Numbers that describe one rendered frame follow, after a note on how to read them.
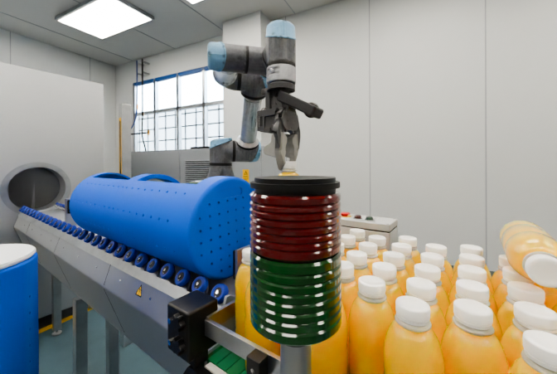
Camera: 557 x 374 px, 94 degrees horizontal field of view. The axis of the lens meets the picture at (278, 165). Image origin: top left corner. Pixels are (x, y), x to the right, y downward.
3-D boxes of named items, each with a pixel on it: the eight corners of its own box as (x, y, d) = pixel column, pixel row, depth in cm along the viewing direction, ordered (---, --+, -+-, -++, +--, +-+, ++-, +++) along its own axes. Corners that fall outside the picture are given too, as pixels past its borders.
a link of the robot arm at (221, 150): (209, 162, 144) (209, 138, 143) (234, 162, 147) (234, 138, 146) (208, 162, 132) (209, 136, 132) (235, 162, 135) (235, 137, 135)
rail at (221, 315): (309, 265, 82) (309, 255, 82) (311, 265, 82) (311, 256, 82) (205, 332, 50) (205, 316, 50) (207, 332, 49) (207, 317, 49)
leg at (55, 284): (60, 330, 201) (60, 249, 200) (62, 332, 197) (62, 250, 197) (50, 334, 196) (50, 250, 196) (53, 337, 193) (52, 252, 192)
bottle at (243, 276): (231, 357, 50) (230, 261, 50) (238, 333, 58) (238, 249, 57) (268, 358, 50) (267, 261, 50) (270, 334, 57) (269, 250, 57)
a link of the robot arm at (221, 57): (210, 61, 113) (207, 29, 67) (236, 64, 116) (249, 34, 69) (210, 89, 116) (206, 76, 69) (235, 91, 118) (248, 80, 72)
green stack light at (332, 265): (284, 287, 23) (283, 230, 23) (355, 310, 19) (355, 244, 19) (230, 323, 18) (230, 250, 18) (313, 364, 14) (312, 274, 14)
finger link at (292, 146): (283, 167, 73) (278, 133, 71) (301, 167, 69) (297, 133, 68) (276, 169, 70) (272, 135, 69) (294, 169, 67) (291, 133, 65)
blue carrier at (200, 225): (137, 224, 138) (134, 170, 137) (265, 259, 86) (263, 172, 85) (70, 239, 115) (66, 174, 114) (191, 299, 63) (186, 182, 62)
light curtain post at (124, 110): (128, 339, 190) (127, 105, 189) (133, 342, 186) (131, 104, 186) (119, 344, 185) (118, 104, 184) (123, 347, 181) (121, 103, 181)
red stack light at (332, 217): (283, 230, 23) (283, 186, 23) (355, 243, 19) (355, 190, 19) (230, 250, 18) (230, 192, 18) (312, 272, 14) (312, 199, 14)
